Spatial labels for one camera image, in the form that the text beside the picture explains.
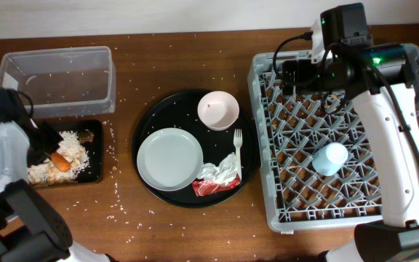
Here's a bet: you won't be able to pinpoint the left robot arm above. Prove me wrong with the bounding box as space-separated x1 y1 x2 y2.
0 89 113 262

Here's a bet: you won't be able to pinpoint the light blue cup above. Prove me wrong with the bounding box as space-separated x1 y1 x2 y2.
312 143 348 176

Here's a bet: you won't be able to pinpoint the round black serving tray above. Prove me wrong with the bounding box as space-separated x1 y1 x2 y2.
131 90 259 208

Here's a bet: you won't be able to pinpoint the grey dishwasher rack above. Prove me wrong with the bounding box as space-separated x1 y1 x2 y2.
248 44 419 233

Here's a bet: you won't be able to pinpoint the white napkin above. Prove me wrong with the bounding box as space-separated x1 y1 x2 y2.
197 153 238 186

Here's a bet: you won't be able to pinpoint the rice and food scraps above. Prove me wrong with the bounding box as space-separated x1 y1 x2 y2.
28 131 89 186

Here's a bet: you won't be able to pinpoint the brown food scrap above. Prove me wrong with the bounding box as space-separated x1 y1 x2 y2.
78 130 95 144

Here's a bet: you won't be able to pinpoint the grey plate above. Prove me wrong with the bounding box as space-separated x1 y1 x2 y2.
137 128 204 191

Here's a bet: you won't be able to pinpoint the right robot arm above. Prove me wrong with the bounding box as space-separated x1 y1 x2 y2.
274 3 419 261

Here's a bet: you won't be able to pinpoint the clear plastic bin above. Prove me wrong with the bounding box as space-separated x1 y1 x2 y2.
0 46 116 119

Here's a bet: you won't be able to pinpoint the orange carrot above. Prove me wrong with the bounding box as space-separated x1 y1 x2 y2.
50 152 71 172

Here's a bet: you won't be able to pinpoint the red snack wrapper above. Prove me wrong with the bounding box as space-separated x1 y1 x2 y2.
191 176 241 197

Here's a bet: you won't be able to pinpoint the beige bowl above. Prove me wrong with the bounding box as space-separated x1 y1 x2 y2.
197 91 240 131

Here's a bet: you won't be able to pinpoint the white plastic fork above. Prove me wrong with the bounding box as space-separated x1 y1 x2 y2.
233 129 243 180

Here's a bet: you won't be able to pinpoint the black rectangular tray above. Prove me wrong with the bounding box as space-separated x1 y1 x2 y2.
35 120 103 187

